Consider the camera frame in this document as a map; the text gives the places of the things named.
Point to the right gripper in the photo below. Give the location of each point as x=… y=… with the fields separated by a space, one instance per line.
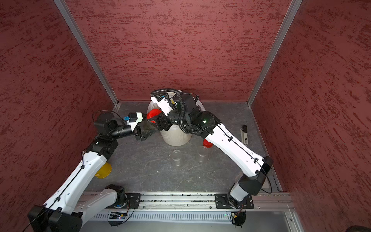
x=163 y=119

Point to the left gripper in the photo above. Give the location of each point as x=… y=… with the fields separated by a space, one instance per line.
x=137 y=133

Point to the clear plastic jar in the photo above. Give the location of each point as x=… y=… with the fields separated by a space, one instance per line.
x=202 y=154
x=177 y=158

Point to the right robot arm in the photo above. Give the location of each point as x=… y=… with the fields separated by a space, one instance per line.
x=254 y=166

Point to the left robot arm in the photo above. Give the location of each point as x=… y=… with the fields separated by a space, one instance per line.
x=61 y=212

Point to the cream plastic waste bin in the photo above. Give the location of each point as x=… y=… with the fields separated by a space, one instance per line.
x=174 y=136

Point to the yellow pencil cup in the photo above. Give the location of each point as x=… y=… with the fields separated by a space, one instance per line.
x=104 y=171

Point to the grey black stapler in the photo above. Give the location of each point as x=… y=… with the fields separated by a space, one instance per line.
x=244 y=135

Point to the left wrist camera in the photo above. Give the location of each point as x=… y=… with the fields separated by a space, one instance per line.
x=133 y=119

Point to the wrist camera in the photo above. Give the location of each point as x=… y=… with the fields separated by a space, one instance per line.
x=133 y=119
x=164 y=105

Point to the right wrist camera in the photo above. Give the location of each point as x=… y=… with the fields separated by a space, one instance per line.
x=164 y=105

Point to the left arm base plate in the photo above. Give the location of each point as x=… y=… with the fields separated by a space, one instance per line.
x=132 y=200

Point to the aluminium mounting rail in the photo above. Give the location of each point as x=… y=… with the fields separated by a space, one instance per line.
x=205 y=201

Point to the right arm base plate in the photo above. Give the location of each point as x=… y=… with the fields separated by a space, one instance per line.
x=225 y=201

